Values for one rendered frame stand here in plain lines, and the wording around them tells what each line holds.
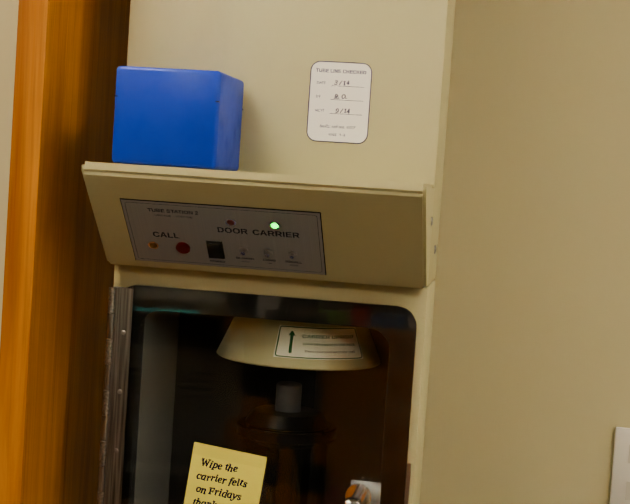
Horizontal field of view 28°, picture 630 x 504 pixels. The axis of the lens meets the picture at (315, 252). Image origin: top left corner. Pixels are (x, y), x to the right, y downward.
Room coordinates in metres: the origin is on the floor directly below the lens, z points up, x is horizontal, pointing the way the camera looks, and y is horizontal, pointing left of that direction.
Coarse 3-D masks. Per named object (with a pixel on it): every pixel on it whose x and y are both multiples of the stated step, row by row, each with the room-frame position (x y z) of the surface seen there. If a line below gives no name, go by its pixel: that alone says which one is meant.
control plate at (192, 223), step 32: (128, 224) 1.20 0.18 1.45; (160, 224) 1.19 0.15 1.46; (192, 224) 1.19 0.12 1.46; (224, 224) 1.18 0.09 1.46; (256, 224) 1.17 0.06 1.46; (288, 224) 1.16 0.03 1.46; (320, 224) 1.16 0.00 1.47; (160, 256) 1.23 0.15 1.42; (192, 256) 1.22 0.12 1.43; (256, 256) 1.20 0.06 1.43; (288, 256) 1.20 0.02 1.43; (320, 256) 1.19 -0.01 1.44
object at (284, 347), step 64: (192, 320) 1.25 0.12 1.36; (256, 320) 1.24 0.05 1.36; (320, 320) 1.23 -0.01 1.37; (384, 320) 1.22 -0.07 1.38; (128, 384) 1.26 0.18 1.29; (192, 384) 1.25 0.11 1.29; (256, 384) 1.24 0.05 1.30; (320, 384) 1.23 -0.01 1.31; (384, 384) 1.22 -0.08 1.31; (128, 448) 1.26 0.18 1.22; (192, 448) 1.25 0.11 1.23; (256, 448) 1.24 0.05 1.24; (320, 448) 1.23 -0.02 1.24; (384, 448) 1.22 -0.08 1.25
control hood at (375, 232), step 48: (96, 192) 1.18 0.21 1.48; (144, 192) 1.17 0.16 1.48; (192, 192) 1.16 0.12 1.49; (240, 192) 1.15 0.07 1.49; (288, 192) 1.14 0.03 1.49; (336, 192) 1.13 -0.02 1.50; (384, 192) 1.12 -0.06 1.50; (432, 192) 1.19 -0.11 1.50; (336, 240) 1.17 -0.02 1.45; (384, 240) 1.16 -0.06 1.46
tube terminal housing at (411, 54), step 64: (192, 0) 1.26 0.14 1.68; (256, 0) 1.25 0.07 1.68; (320, 0) 1.24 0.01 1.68; (384, 0) 1.23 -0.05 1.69; (448, 0) 1.23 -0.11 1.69; (128, 64) 1.27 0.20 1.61; (192, 64) 1.26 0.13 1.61; (256, 64) 1.25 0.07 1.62; (384, 64) 1.23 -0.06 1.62; (448, 64) 1.29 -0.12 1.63; (256, 128) 1.25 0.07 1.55; (384, 128) 1.23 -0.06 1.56
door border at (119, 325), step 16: (128, 288) 1.26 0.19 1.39; (128, 304) 1.26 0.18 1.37; (112, 320) 1.26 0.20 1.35; (128, 320) 1.26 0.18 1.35; (112, 336) 1.26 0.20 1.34; (128, 336) 1.26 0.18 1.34; (112, 352) 1.26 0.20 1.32; (128, 352) 1.26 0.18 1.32; (112, 368) 1.26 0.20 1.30; (128, 368) 1.26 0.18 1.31; (112, 384) 1.26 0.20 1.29; (112, 400) 1.26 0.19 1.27; (112, 416) 1.26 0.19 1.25; (112, 432) 1.26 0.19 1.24; (112, 448) 1.26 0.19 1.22; (112, 464) 1.26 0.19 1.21; (112, 480) 1.26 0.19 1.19; (112, 496) 1.26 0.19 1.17
